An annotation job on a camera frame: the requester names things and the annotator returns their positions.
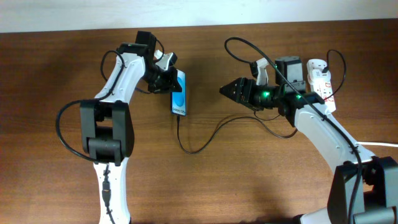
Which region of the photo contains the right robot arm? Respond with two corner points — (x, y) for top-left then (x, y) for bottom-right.
(220, 56), (397, 223)

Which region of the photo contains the right black camera cable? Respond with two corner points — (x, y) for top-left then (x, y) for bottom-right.
(224, 37), (364, 224)

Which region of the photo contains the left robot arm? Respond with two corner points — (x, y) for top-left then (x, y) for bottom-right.
(80, 31), (182, 223)

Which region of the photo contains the blue screen smartphone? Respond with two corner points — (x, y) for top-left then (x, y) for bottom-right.
(171, 70), (187, 116)

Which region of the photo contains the white power strip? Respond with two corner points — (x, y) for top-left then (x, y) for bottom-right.
(307, 59), (336, 113)

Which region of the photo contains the black camera cable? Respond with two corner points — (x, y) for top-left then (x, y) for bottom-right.
(224, 37), (364, 224)
(55, 49), (127, 224)

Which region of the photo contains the black USB charging cable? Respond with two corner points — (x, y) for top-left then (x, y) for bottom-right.
(175, 49), (348, 155)

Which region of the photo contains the left black camera cable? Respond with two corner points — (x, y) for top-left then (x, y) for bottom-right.
(55, 49), (127, 224)

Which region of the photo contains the white USB charger plug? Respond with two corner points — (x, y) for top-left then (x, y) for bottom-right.
(307, 69), (331, 85)

